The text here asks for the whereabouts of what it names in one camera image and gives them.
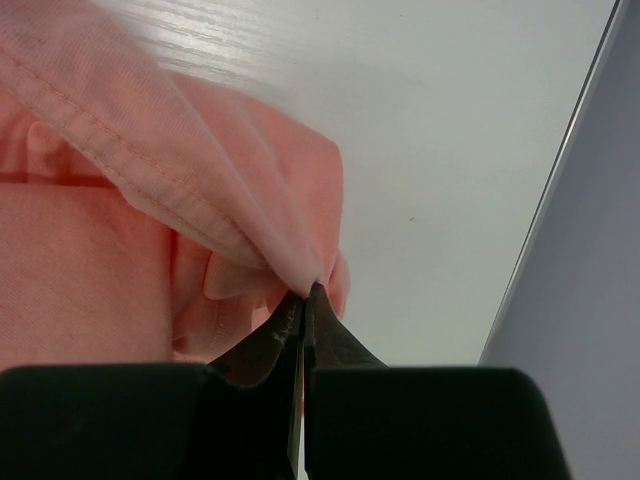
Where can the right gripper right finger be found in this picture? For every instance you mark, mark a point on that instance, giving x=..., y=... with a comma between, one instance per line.
x=367, y=420

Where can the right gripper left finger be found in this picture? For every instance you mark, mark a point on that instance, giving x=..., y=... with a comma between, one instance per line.
x=237, y=417

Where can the pink t-shirt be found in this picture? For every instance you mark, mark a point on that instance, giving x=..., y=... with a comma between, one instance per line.
x=147, y=215

